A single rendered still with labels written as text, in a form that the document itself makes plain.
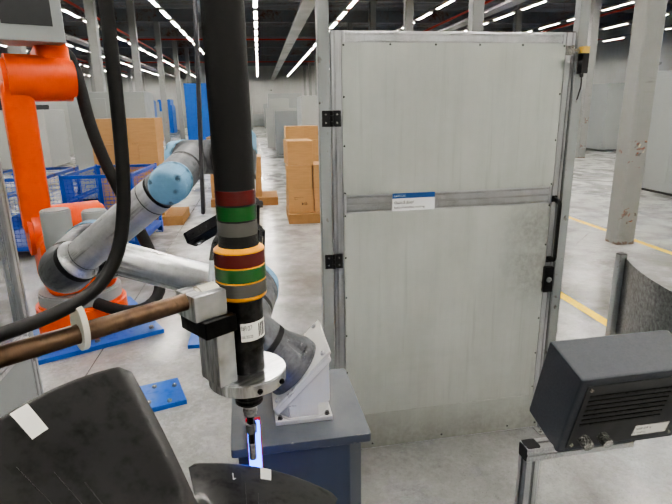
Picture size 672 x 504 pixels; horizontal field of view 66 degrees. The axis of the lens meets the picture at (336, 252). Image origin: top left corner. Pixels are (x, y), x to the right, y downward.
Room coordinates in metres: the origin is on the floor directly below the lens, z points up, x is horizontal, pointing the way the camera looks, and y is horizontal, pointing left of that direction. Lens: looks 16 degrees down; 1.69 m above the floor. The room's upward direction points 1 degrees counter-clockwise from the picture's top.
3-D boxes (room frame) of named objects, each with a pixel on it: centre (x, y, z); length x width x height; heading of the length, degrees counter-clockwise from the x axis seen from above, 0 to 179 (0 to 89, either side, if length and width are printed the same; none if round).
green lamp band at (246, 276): (0.43, 0.08, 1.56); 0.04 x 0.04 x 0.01
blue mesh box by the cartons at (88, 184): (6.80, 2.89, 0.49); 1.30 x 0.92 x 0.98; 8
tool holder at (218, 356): (0.42, 0.09, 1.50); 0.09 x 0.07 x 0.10; 135
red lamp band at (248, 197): (0.43, 0.08, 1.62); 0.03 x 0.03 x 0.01
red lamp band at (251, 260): (0.43, 0.08, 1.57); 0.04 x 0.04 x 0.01
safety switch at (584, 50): (2.44, -1.08, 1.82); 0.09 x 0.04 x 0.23; 100
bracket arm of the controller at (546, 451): (0.90, -0.48, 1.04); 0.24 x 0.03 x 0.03; 100
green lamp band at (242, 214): (0.43, 0.08, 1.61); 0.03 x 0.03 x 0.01
